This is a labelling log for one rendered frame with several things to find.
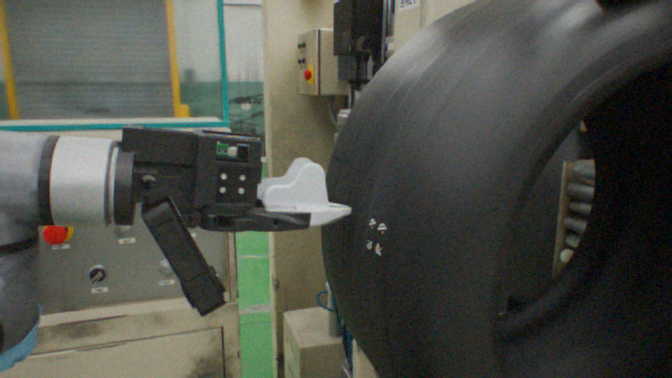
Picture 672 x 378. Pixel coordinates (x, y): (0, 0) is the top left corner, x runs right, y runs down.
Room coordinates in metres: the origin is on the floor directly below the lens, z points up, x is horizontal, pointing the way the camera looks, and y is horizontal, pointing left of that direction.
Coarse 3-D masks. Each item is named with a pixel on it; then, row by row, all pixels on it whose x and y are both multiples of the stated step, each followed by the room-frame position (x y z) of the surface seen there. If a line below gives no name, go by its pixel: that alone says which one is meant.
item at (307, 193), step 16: (304, 176) 0.44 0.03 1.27; (320, 176) 0.45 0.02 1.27; (272, 192) 0.43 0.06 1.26; (288, 192) 0.43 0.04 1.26; (304, 192) 0.44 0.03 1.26; (320, 192) 0.45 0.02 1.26; (272, 208) 0.43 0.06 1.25; (288, 208) 0.44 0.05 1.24; (304, 208) 0.44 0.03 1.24; (320, 208) 0.44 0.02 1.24; (336, 208) 0.46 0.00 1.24; (320, 224) 0.44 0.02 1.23
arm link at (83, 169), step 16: (64, 144) 0.39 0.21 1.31; (80, 144) 0.39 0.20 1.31; (96, 144) 0.39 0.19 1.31; (112, 144) 0.40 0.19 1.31; (64, 160) 0.37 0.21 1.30; (80, 160) 0.38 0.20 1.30; (96, 160) 0.38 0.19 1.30; (112, 160) 0.39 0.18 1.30; (64, 176) 0.37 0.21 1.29; (80, 176) 0.37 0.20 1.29; (96, 176) 0.38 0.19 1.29; (112, 176) 0.38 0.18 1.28; (64, 192) 0.37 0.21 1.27; (80, 192) 0.37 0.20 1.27; (96, 192) 0.37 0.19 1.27; (112, 192) 0.38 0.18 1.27; (64, 208) 0.37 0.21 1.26; (80, 208) 0.37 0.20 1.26; (96, 208) 0.37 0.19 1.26; (112, 208) 0.38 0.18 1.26; (64, 224) 0.38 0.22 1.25; (80, 224) 0.38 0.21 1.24; (96, 224) 0.39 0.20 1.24
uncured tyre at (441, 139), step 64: (512, 0) 0.49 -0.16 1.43; (576, 0) 0.44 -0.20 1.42; (640, 0) 0.44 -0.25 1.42; (384, 64) 0.60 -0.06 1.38; (448, 64) 0.45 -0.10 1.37; (512, 64) 0.41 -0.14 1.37; (576, 64) 0.41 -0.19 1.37; (640, 64) 0.42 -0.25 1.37; (384, 128) 0.48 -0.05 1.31; (448, 128) 0.41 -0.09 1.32; (512, 128) 0.39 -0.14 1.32; (640, 128) 0.76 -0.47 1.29; (384, 192) 0.43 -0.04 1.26; (448, 192) 0.39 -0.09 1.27; (512, 192) 0.39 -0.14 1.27; (640, 192) 0.77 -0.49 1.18; (384, 256) 0.41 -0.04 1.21; (448, 256) 0.38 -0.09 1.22; (576, 256) 0.78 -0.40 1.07; (640, 256) 0.75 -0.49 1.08; (384, 320) 0.41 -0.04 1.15; (448, 320) 0.38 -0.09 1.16; (512, 320) 0.73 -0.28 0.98; (576, 320) 0.74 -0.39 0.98; (640, 320) 0.69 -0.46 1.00
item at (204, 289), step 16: (144, 208) 0.41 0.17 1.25; (160, 208) 0.40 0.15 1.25; (160, 224) 0.40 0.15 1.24; (176, 224) 0.40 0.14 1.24; (160, 240) 0.40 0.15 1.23; (176, 240) 0.40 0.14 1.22; (192, 240) 0.43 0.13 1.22; (176, 256) 0.40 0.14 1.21; (192, 256) 0.41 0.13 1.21; (176, 272) 0.40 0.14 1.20; (192, 272) 0.41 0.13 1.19; (208, 272) 0.41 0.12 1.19; (192, 288) 0.41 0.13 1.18; (208, 288) 0.41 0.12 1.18; (224, 288) 0.43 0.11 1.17; (192, 304) 0.42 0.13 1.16; (208, 304) 0.41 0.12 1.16; (224, 304) 0.42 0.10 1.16
